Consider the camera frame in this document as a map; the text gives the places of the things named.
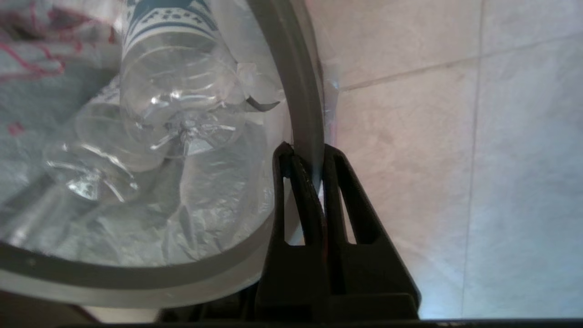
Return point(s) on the clear plastic bottle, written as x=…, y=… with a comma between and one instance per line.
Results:
x=91, y=159

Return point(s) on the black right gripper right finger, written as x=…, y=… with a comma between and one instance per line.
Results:
x=369, y=282

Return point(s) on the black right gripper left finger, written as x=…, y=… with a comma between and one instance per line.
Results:
x=291, y=282

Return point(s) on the clear bottle with blue label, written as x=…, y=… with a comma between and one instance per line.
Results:
x=173, y=82

